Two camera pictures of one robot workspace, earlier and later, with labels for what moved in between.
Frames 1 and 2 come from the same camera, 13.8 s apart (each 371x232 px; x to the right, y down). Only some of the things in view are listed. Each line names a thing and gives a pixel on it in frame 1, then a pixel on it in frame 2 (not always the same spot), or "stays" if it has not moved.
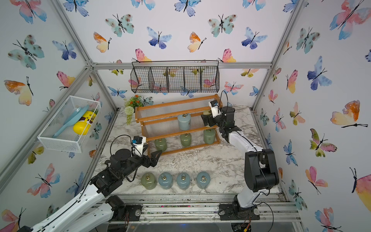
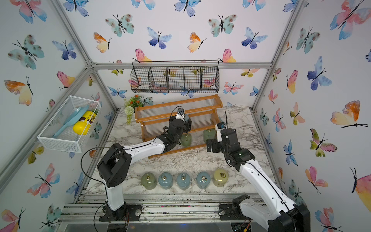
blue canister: [165, 180] stays
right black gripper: [206, 120] to [209, 143]
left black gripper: [152, 162] to [187, 127]
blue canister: [183, 181] stays
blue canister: [203, 180] stays
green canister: [148, 181] stays
